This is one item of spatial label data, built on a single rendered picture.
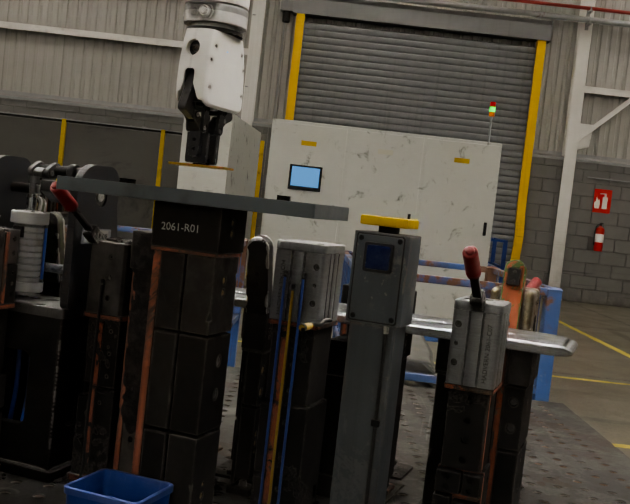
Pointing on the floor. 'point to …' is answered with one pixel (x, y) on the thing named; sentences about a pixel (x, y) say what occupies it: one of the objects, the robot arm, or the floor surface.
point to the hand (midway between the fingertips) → (202, 148)
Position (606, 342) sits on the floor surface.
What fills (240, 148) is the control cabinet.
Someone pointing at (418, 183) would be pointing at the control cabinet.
